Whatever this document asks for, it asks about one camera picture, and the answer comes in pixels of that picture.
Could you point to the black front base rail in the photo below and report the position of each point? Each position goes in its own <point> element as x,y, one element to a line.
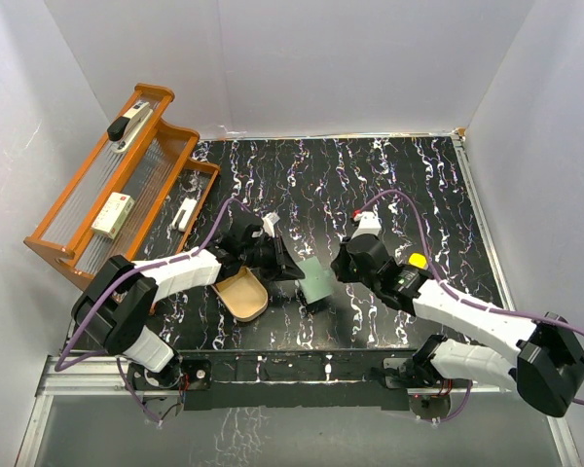
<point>226,379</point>

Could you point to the orange wooden shelf rack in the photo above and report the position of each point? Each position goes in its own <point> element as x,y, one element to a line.
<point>138,193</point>

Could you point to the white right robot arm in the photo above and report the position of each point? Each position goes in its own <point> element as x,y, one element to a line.
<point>538,357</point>

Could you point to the black and white stapler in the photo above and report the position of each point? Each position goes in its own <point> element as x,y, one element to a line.
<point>123,131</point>

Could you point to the tan oval wooden tray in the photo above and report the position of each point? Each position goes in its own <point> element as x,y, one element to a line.
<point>243,295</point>

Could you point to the white small clip object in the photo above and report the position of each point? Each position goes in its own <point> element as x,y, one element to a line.
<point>184,215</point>

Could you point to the mint green card holder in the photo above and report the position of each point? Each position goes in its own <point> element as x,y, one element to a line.
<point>316,284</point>

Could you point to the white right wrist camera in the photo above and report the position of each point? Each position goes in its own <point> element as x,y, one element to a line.
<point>366,222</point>

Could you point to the yellow eraser block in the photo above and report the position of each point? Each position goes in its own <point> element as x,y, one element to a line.
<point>418,260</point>

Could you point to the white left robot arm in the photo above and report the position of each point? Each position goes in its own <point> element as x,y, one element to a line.
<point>114,308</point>

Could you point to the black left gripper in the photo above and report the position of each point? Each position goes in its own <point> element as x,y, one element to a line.
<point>282,264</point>

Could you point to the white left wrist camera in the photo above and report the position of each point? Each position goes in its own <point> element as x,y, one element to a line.
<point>269,223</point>

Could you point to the white small cardboard box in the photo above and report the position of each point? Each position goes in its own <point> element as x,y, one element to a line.
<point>112,215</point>

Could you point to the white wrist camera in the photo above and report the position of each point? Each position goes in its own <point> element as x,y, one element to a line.
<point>269,223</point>
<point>366,222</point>

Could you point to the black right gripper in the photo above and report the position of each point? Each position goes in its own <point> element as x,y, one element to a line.
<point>340,264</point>

